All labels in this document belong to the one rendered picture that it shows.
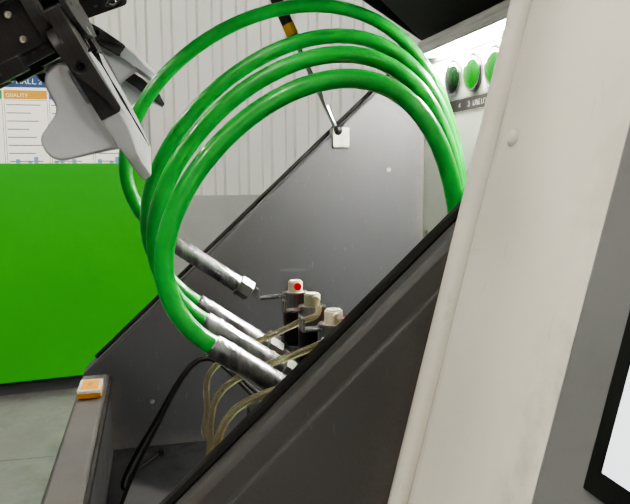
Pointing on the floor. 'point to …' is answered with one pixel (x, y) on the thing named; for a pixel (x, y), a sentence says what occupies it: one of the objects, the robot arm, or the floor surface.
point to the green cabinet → (55, 270)
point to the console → (522, 250)
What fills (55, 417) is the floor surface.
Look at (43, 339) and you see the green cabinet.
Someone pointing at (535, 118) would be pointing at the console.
